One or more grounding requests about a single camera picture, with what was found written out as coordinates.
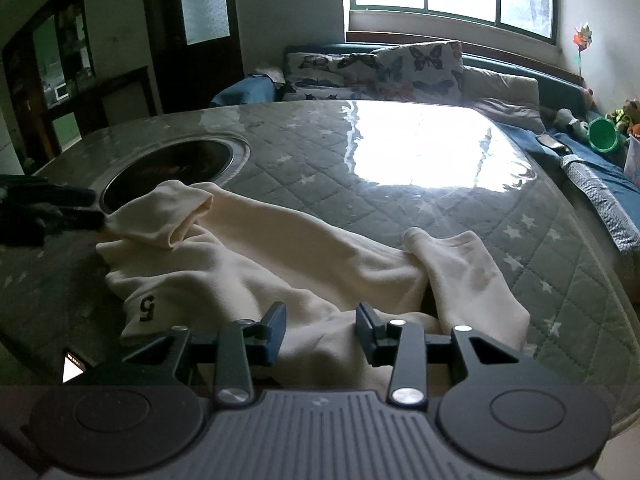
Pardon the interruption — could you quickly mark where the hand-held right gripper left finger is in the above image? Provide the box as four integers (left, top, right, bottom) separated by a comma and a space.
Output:
122, 302, 288, 407

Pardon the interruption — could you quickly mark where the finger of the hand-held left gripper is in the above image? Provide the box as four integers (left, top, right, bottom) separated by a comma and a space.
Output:
47, 209, 108, 235
50, 186, 99, 209

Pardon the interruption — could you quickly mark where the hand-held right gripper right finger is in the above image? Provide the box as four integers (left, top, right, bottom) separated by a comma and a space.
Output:
355, 302, 521, 407

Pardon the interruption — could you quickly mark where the cream sweater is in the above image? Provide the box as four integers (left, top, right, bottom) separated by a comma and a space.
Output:
95, 180, 531, 396

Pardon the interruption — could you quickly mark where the round black induction cooktop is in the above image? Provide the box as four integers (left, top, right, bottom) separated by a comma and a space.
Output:
99, 134, 251, 213

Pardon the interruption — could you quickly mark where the dark wooden console table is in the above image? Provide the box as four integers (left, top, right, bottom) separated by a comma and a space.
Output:
75, 66, 158, 136

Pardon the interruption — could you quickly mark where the dark wooden shelf cabinet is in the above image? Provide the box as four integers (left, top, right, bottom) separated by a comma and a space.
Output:
2, 0, 98, 161

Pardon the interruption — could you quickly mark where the smartphone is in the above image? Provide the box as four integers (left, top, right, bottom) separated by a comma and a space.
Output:
62, 350, 87, 385

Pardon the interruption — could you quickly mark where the dark wooden door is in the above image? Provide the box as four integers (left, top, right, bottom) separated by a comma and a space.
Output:
142, 0, 246, 113

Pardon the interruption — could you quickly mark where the grey star quilted tablecloth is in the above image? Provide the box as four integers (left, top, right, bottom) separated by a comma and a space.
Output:
0, 99, 640, 441

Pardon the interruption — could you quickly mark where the blue towel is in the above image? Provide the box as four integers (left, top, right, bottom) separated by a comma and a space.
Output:
210, 75, 277, 109

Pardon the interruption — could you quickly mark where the blue sofa cover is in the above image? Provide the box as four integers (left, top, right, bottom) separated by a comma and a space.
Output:
495, 120, 640, 196

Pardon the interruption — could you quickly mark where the grey blanket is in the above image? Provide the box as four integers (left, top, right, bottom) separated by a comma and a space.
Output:
470, 97, 551, 133

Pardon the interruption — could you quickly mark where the dark brown object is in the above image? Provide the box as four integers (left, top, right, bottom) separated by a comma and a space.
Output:
537, 132, 574, 156

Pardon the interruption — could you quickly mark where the butterfly print pillow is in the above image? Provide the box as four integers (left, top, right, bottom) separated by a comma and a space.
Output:
282, 51, 382, 102
372, 40, 464, 106

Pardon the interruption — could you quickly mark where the light blue quilted blanket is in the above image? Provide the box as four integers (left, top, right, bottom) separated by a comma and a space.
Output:
560, 154, 640, 253

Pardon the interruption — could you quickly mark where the beige cushion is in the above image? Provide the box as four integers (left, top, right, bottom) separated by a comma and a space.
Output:
462, 65, 542, 106

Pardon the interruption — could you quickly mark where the grey plush toy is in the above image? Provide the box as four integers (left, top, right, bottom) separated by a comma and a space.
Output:
554, 109, 589, 139

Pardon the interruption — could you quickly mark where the dark green sofa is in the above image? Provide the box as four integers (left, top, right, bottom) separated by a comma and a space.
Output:
210, 42, 640, 253

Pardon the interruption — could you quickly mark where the green plastic bucket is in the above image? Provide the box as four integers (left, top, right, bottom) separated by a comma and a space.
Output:
587, 116, 622, 154

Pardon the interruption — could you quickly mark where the clear storage box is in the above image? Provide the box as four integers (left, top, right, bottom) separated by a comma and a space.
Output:
622, 135, 640, 187

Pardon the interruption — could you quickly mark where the green plush toy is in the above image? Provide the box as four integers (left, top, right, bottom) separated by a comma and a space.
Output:
612, 100, 640, 128

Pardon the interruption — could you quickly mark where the colourful pinwheel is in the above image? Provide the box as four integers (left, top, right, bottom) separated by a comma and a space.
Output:
572, 22, 594, 81

